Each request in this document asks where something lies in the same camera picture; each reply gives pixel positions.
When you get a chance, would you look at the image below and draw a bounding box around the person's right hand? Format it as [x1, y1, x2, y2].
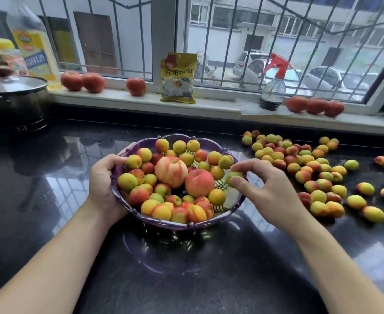
[228, 158, 309, 235]

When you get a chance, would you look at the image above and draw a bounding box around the person's left hand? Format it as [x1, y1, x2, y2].
[87, 154, 129, 227]

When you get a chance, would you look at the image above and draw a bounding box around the small green-yellow apricot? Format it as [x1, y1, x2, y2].
[226, 171, 245, 188]

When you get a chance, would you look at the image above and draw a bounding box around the purple glass fruit bowl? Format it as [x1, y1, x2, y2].
[110, 134, 247, 231]

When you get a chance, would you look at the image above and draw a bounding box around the person's right forearm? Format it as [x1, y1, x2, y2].
[289, 215, 384, 314]

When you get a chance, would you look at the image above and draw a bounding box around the person's left forearm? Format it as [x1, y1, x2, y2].
[0, 198, 122, 314]

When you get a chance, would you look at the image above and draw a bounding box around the large red peach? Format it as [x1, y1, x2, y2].
[185, 169, 216, 199]

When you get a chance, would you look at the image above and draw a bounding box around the large pale pink peach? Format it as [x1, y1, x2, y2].
[155, 156, 188, 189]

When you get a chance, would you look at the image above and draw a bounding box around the spread of loose apricots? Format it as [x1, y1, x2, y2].
[241, 130, 384, 225]

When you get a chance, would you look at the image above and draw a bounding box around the heap of apricots in bowl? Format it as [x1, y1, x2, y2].
[117, 138, 235, 225]

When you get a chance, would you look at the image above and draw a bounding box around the red tomato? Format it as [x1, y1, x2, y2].
[286, 96, 309, 114]
[323, 100, 345, 118]
[82, 72, 106, 94]
[60, 71, 83, 92]
[306, 97, 328, 115]
[126, 77, 147, 97]

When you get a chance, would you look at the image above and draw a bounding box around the red-nozzle spray bottle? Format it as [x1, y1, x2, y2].
[259, 53, 294, 111]

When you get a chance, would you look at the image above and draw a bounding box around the yellow food powder packet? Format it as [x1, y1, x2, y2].
[160, 52, 198, 104]

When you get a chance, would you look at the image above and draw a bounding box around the white parked car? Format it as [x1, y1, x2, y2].
[232, 50, 314, 96]

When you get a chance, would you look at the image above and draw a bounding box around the black cooking pot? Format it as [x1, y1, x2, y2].
[0, 85, 51, 132]

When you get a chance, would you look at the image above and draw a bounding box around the parked scooter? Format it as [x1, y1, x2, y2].
[194, 49, 217, 85]

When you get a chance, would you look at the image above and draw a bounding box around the silver parked car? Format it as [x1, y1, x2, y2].
[302, 65, 379, 102]

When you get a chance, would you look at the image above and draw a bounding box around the glass pot lid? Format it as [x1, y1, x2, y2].
[0, 65, 49, 94]

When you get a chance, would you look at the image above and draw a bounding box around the metal window grille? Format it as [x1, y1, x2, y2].
[0, 0, 384, 105]

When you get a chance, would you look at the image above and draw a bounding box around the clear cooking oil bottle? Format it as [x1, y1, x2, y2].
[5, 0, 57, 82]

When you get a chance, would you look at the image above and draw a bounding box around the yellow-lid plastic jar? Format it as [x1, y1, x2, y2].
[0, 38, 29, 77]

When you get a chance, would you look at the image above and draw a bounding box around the white window frame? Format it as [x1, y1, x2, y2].
[0, 0, 384, 117]

